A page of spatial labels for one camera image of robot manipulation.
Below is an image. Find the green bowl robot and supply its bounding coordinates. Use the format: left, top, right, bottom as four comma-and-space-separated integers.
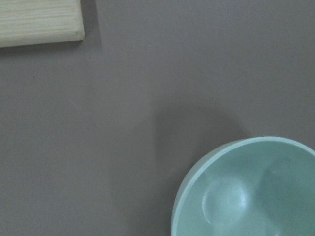
170, 137, 315, 236

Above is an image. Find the bamboo cutting board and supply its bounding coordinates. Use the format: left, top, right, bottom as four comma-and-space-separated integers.
0, 0, 85, 48

